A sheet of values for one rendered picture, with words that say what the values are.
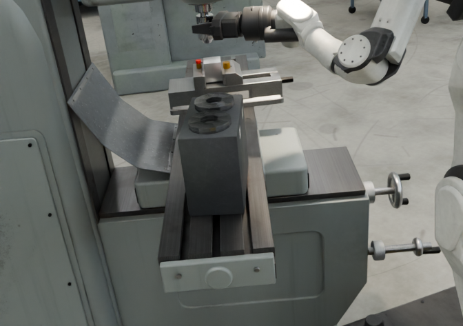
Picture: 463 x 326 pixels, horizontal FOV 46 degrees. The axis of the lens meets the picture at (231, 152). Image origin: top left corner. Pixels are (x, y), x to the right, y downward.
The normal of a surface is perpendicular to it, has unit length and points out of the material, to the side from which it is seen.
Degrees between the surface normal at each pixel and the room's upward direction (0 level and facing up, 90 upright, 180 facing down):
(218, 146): 90
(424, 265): 0
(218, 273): 90
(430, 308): 0
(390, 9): 51
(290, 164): 0
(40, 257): 88
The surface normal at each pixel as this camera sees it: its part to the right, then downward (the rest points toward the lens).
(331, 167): -0.09, -0.88
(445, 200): -0.94, 0.24
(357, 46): -0.60, -0.25
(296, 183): 0.02, 0.47
